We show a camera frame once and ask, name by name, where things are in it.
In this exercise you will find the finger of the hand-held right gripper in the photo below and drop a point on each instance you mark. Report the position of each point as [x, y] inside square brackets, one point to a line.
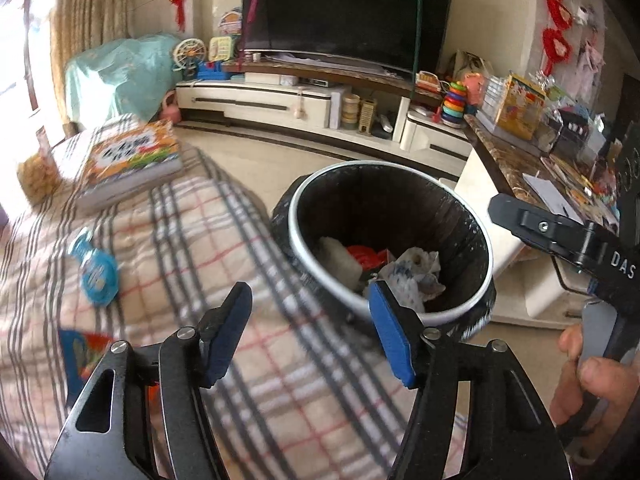
[545, 232]

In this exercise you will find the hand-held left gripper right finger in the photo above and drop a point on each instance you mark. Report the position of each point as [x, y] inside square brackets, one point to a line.
[395, 335]

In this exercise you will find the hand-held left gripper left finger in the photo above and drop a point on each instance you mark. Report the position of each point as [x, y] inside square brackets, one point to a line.
[225, 340]

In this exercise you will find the black white-rimmed trash bin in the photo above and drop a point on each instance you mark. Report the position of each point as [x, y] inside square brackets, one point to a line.
[400, 200]

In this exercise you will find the person's right hand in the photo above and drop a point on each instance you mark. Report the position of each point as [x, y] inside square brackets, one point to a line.
[605, 390]

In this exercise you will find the white paper envelope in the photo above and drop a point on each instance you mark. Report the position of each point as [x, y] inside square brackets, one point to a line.
[550, 195]

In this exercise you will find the crumpled white tissue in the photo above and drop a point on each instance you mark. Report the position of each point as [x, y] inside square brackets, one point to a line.
[415, 270]

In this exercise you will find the marble-top side cabinet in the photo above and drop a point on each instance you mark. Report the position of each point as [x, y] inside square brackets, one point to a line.
[505, 170]

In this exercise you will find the red plastic wrapper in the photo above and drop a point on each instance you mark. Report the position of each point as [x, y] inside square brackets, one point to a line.
[367, 257]

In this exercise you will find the white foam piece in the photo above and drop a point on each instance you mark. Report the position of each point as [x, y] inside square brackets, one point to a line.
[337, 260]

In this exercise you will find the colourful picture box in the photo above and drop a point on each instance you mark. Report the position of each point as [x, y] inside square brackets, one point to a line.
[520, 107]

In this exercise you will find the blue red snack packet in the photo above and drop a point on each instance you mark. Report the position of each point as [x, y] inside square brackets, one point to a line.
[82, 355]

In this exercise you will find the blue round wrapper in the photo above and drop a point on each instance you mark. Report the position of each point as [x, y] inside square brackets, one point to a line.
[97, 270]

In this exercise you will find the toy cash register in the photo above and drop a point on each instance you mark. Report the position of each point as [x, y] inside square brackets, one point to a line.
[429, 82]

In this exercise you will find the colourful picture book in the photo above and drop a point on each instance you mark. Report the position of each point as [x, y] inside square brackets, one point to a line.
[130, 160]

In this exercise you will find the yellow grater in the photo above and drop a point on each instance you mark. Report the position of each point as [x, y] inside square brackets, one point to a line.
[368, 117]

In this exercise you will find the pink toy kettle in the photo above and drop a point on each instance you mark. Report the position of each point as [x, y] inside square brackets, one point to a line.
[170, 107]

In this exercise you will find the white television cabinet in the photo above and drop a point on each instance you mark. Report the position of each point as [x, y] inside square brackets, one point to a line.
[280, 105]

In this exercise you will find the yellow snack bag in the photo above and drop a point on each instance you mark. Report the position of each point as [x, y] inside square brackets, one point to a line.
[37, 180]

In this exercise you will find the blue toy block set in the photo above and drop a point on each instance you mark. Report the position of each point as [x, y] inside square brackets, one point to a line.
[214, 71]

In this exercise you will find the teal cover cloth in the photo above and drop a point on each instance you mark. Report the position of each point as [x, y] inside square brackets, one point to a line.
[120, 80]

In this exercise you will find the small white desk fan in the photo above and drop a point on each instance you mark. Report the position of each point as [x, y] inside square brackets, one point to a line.
[190, 55]

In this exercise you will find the green toy phone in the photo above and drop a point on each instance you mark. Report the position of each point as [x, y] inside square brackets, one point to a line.
[220, 49]

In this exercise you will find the black flat television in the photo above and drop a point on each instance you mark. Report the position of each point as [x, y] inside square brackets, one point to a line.
[345, 5]

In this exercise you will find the beige patterned curtain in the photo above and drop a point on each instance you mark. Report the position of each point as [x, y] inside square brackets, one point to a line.
[85, 20]

